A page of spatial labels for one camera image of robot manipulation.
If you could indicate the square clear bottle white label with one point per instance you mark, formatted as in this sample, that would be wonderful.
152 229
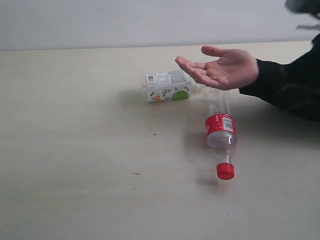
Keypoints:
170 86

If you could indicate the black sleeved forearm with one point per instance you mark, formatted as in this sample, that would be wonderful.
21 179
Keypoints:
293 87

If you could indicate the person's open hand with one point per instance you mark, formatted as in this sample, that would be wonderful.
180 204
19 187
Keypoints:
234 68

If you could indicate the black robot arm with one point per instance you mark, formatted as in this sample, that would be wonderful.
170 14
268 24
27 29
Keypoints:
309 7

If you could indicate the clear cola bottle red cap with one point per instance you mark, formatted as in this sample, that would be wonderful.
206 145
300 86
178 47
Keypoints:
221 133

